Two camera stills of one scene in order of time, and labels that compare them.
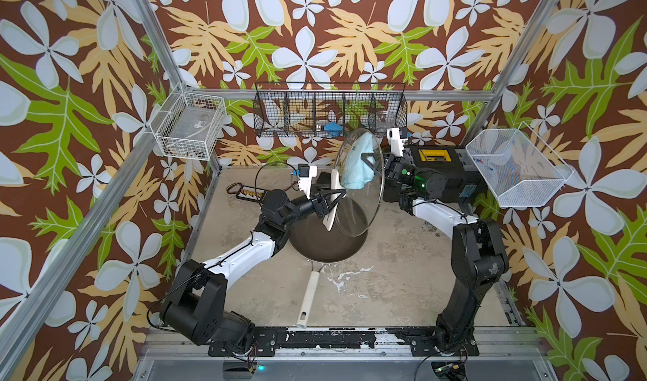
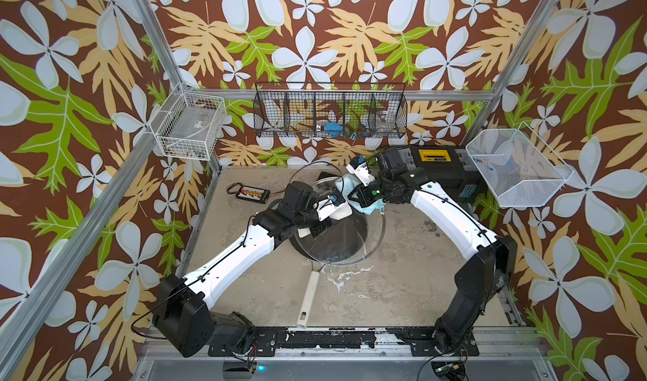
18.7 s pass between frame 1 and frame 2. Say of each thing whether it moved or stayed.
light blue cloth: moved
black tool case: stayed
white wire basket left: stayed
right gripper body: moved
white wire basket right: stayed
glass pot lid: moved
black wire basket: stayed
